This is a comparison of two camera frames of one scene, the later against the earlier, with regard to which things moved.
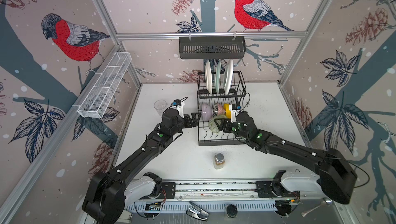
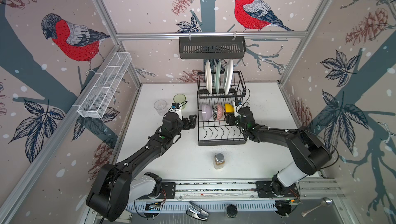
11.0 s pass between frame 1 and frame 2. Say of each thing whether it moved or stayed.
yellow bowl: stayed
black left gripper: stayed
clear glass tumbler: stayed
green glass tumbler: moved
